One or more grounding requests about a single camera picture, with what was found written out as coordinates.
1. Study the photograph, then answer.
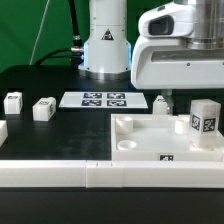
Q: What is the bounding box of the white left fence block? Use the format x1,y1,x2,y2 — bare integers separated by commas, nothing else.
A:
0,120,8,147

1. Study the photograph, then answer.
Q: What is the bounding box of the white square table top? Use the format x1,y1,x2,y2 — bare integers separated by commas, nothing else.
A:
111,114,224,162

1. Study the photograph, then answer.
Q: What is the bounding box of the white front fence wall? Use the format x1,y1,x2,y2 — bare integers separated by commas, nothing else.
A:
0,160,224,188

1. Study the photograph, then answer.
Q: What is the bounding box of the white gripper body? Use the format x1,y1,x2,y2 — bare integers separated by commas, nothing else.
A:
131,0,224,89

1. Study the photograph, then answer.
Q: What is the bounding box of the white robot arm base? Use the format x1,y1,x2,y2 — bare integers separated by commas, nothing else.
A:
78,0,131,80

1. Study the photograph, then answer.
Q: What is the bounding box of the thin white cable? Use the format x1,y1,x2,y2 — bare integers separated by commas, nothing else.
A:
29,0,52,66

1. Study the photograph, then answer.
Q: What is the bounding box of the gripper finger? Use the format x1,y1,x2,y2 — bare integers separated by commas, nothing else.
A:
161,89,174,115

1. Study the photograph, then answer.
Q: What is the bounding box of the white marker sheet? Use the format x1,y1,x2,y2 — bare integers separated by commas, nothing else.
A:
59,92,147,109

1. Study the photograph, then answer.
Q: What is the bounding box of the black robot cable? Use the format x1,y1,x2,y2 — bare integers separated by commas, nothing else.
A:
33,0,85,67

